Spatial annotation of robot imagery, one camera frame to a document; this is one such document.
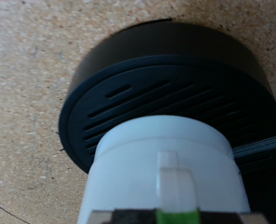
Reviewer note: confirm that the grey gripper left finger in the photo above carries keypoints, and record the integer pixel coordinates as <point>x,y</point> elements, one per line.
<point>125,217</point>

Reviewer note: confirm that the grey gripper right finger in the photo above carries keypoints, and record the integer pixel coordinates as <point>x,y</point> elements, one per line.
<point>231,217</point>

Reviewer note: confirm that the black Keurig coffee machine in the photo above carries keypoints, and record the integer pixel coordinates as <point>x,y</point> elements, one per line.
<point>175,77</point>

